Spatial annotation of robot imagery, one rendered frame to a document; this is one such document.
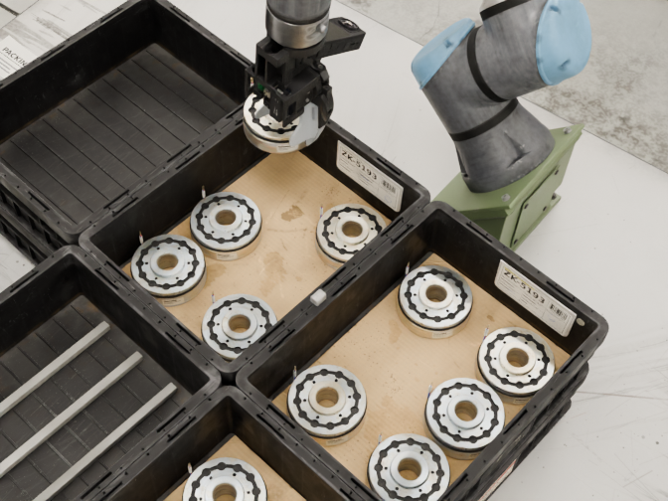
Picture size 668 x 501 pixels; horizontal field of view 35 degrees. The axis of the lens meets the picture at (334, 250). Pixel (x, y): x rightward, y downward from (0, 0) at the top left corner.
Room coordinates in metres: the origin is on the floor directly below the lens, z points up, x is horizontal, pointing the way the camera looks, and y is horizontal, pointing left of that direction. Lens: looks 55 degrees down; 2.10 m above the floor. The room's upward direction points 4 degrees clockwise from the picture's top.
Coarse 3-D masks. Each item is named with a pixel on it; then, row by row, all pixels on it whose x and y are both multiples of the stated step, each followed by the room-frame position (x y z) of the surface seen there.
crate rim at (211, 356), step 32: (224, 128) 1.02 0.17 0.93; (192, 160) 0.96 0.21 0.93; (384, 160) 0.98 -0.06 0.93; (416, 192) 0.93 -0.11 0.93; (96, 224) 0.84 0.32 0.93; (96, 256) 0.78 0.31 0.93; (352, 256) 0.81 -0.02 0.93; (128, 288) 0.74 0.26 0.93; (320, 288) 0.76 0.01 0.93; (288, 320) 0.70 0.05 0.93; (256, 352) 0.66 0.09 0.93
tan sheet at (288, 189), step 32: (288, 160) 1.05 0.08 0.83; (256, 192) 0.98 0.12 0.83; (288, 192) 0.99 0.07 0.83; (320, 192) 0.99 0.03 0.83; (352, 192) 1.00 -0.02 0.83; (224, 224) 0.92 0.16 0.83; (288, 224) 0.93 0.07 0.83; (256, 256) 0.87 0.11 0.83; (288, 256) 0.87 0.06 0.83; (224, 288) 0.81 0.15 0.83; (256, 288) 0.81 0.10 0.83; (288, 288) 0.82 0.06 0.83; (192, 320) 0.76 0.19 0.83
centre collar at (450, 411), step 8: (456, 400) 0.64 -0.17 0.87; (464, 400) 0.64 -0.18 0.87; (472, 400) 0.64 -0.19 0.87; (448, 408) 0.63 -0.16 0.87; (480, 408) 0.63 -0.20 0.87; (448, 416) 0.62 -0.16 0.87; (480, 416) 0.62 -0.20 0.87; (456, 424) 0.60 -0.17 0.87; (464, 424) 0.60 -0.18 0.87; (472, 424) 0.61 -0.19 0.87
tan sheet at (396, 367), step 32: (480, 288) 0.84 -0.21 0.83; (384, 320) 0.77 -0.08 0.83; (480, 320) 0.78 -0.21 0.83; (512, 320) 0.79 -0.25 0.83; (352, 352) 0.72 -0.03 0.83; (384, 352) 0.72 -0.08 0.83; (416, 352) 0.73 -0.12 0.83; (448, 352) 0.73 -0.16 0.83; (384, 384) 0.68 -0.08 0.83; (416, 384) 0.68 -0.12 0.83; (384, 416) 0.63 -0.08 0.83; (416, 416) 0.63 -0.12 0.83; (512, 416) 0.64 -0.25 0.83; (352, 448) 0.58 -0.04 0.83
